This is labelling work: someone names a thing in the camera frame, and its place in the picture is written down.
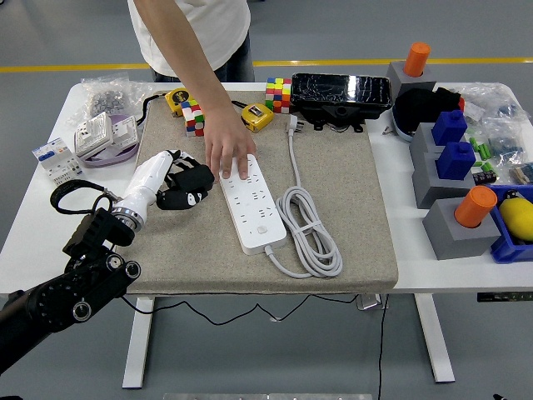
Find grey block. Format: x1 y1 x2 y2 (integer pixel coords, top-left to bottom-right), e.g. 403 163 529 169
386 61 437 101
411 152 476 209
409 122 449 168
421 198 502 262

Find yellow tape measure round label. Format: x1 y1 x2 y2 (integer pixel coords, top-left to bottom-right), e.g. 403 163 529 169
139 87 197 125

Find white switch plate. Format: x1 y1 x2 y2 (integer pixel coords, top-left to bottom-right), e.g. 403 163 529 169
111 116 138 145

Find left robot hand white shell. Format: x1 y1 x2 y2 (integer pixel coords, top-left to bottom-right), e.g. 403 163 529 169
117 148 209 223

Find tall colourful puzzle cube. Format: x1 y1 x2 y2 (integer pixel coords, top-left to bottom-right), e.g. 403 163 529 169
265 77 293 114

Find black table control panel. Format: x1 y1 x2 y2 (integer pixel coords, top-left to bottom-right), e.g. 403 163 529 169
476 292 533 303

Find white power strip cable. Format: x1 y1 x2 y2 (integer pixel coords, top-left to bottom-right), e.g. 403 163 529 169
264 115 345 279

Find grey-brown fabric mat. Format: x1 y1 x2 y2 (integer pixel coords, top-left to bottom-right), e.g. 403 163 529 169
118 89 399 295

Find clear bag of metal nuts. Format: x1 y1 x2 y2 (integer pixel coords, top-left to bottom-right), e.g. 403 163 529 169
66 72 155 126

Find clear bag of blue parts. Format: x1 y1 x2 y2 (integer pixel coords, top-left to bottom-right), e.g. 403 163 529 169
485 118 526 166

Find white blue circuit breaker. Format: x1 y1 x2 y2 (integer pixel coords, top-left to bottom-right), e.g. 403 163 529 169
32 137 87 188

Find clear bag of small parts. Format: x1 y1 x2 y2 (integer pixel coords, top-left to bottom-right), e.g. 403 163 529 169
456 82 528 126

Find thin black adapter cord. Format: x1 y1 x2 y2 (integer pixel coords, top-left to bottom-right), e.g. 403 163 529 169
120 293 363 326

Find person's right hand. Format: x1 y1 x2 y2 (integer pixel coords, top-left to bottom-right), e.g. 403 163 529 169
203 109 257 181

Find white wall socket panel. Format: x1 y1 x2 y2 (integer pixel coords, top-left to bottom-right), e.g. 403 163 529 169
73 111 114 158

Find white table leg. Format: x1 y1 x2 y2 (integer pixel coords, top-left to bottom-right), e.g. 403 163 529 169
122 297 157 389
414 293 457 384

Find yellow tape measure square label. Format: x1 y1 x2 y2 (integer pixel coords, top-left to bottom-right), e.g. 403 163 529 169
231 99 275 133

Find white blue round device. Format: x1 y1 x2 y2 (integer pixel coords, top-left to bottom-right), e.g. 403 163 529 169
390 103 417 145

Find blue block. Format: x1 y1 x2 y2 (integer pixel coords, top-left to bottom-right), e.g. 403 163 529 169
435 141 476 181
431 108 468 147

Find metal bracket under table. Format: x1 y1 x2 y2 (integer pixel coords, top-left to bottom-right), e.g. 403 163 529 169
356 293 391 312

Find hanging black cable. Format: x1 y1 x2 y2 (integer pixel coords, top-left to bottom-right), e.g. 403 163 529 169
376 293 391 400

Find blue plastic bin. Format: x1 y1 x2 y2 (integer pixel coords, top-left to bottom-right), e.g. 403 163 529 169
485 182 533 266

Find person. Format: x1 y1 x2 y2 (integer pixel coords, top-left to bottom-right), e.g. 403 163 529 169
127 0 256 83

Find black power adapter plug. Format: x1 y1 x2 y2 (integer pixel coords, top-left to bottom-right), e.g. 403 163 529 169
171 162 216 193

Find black cap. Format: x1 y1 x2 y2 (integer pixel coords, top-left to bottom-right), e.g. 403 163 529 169
393 86 466 134

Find clear bag of connectors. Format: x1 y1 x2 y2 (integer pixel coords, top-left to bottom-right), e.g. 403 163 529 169
510 161 533 184

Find small black block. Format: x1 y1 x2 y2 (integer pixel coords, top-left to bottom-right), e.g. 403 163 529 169
472 168 497 187

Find white power strip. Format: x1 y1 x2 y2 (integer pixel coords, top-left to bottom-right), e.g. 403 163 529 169
218 153 288 256

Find purple tape roll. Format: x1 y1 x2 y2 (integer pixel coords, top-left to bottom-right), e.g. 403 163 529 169
77 114 141 169

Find orange cylinder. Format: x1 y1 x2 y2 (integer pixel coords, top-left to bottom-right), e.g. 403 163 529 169
453 185 499 229
402 41 432 78

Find yellow toy fruit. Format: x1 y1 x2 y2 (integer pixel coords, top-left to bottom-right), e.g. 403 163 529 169
498 197 533 243

